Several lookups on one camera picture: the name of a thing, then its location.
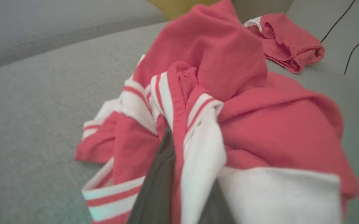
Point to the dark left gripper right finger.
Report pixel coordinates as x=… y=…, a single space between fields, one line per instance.
x=218 y=211

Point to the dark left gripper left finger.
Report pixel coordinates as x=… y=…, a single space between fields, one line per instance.
x=157 y=186

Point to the red jersey white stripes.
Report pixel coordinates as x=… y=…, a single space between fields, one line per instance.
x=260 y=124

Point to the red garment white trim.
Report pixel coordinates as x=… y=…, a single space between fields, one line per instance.
x=291 y=43

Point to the grey fabric sofa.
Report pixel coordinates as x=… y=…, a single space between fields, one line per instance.
x=42 y=124

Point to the yellow object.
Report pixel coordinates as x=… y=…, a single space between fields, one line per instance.
x=179 y=7

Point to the grey piped sofa cushion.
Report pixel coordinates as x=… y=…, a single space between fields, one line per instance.
x=42 y=28

